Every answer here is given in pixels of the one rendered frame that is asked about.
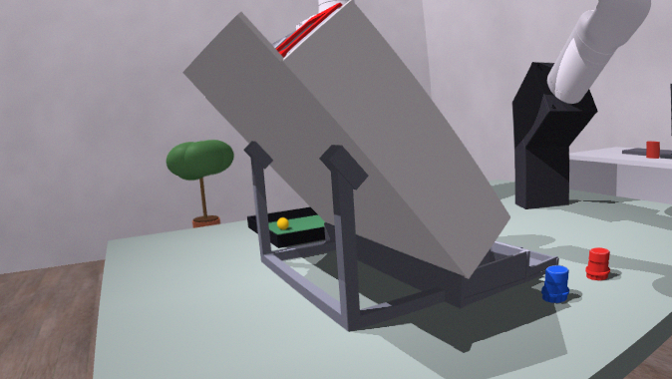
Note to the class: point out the yellow ball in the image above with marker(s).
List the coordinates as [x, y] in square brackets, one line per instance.
[283, 223]

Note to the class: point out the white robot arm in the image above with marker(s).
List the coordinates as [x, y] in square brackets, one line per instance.
[592, 43]

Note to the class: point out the red plug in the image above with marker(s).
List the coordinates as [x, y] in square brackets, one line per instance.
[597, 268]

